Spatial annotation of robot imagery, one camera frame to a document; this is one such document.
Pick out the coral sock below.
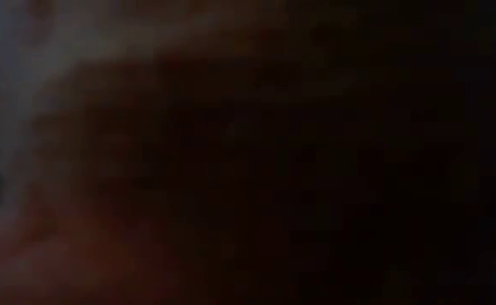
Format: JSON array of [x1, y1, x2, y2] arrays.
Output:
[[0, 16, 496, 305]]

